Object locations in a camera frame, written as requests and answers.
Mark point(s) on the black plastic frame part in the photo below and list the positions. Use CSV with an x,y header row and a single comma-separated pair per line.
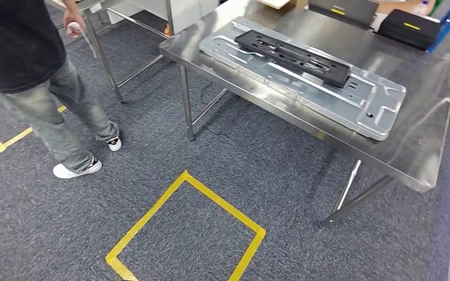
x,y
337,75

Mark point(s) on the white handheld item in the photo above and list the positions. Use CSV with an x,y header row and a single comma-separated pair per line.
x,y
73,28

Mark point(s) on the stainless steel workbench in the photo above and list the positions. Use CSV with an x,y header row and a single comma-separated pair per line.
x,y
415,128

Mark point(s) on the stamped metal plate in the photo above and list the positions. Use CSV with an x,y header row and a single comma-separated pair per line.
x,y
306,93

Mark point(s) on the small orange object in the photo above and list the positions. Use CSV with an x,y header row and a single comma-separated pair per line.
x,y
166,31

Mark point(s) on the white cabinet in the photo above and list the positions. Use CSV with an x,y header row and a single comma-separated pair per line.
x,y
186,11

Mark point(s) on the stainless steel table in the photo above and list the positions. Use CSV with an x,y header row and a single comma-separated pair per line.
x,y
107,70

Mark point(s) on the open cardboard box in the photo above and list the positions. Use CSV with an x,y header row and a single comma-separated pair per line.
x,y
275,3

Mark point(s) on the black case with yellow label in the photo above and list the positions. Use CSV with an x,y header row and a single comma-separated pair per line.
x,y
403,35

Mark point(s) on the person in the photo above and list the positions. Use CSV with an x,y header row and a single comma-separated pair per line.
x,y
399,6
15,46

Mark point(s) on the blue metal post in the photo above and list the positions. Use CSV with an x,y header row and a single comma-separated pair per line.
x,y
448,23

